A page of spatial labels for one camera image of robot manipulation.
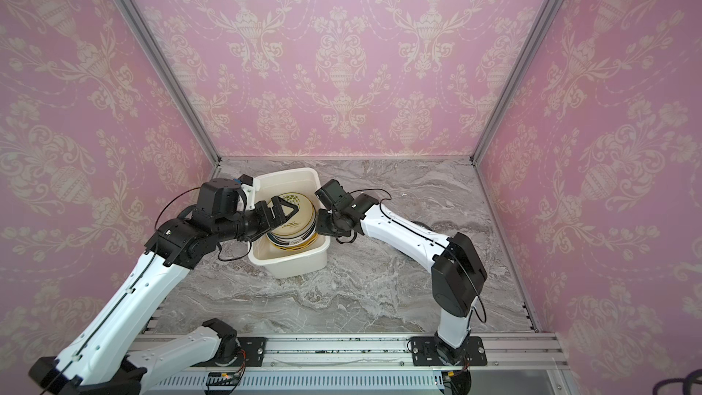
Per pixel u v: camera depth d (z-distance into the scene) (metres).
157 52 0.86
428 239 0.48
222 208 0.51
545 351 0.76
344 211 0.61
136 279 0.42
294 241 0.90
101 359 0.37
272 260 0.73
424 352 0.73
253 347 0.74
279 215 0.59
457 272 0.44
